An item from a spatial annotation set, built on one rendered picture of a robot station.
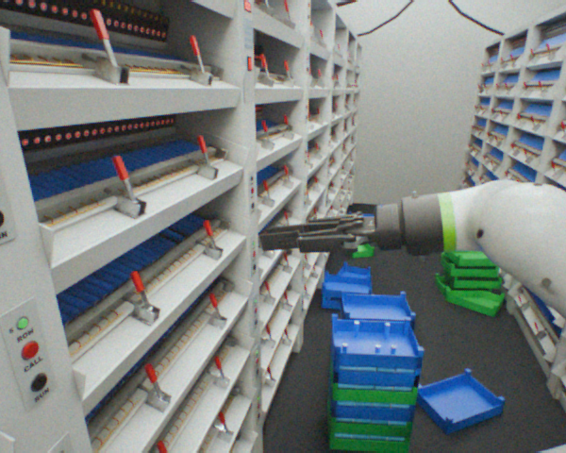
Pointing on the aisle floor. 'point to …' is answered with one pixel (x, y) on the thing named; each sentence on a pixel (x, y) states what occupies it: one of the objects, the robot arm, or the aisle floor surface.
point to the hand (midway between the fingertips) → (282, 237)
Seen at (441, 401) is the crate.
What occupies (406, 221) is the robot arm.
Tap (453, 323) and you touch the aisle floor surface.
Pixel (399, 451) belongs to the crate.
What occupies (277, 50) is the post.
